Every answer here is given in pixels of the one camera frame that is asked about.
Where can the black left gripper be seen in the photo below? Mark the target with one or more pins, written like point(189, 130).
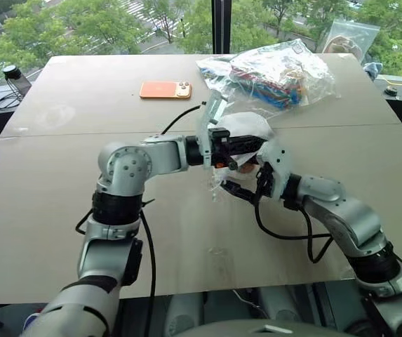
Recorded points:
point(227, 149)

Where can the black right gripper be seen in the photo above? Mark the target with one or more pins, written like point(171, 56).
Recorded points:
point(266, 180)

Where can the white towel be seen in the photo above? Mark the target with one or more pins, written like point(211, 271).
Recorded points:
point(246, 123)

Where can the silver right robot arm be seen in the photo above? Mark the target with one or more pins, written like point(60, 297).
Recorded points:
point(344, 214)

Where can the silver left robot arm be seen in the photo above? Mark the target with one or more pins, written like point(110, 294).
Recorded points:
point(162, 154)

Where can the plastic bag of colourful items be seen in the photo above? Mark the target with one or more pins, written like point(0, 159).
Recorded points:
point(274, 80)

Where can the clear zip bag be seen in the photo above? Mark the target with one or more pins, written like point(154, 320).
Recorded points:
point(355, 38)

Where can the orange smartphone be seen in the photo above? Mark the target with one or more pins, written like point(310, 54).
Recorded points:
point(165, 90)

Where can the blue cloth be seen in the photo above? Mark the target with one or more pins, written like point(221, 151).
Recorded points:
point(374, 69)

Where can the grey domed robot body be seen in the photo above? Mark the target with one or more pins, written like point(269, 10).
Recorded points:
point(253, 330)

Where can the small black round object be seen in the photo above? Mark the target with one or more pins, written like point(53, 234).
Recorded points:
point(390, 90)

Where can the dark bottle with black lid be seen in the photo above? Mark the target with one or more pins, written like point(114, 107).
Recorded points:
point(13, 73)

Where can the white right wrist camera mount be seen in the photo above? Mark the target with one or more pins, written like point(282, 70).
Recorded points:
point(278, 158)

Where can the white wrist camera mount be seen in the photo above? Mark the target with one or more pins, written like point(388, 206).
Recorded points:
point(204, 140)
point(278, 158)

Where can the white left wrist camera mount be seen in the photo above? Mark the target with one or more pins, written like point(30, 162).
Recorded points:
point(204, 140)

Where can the black window post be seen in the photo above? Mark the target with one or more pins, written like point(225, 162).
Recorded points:
point(221, 26)

